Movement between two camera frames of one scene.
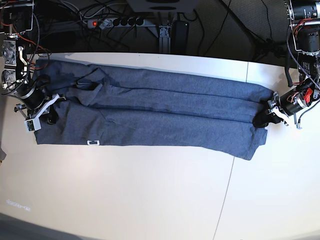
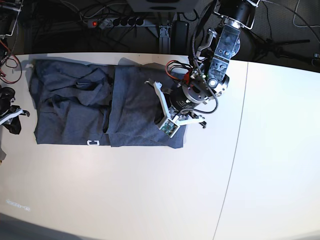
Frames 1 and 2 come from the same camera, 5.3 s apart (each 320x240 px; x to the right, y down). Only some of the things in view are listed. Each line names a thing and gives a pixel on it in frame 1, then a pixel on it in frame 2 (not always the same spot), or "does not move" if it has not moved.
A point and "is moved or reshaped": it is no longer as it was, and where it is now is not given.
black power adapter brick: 180,36 does not move
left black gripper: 35,97 -> 7,96
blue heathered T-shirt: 106,105 is moved or reshaped
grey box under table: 163,5 does not move
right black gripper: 292,101 -> 186,97
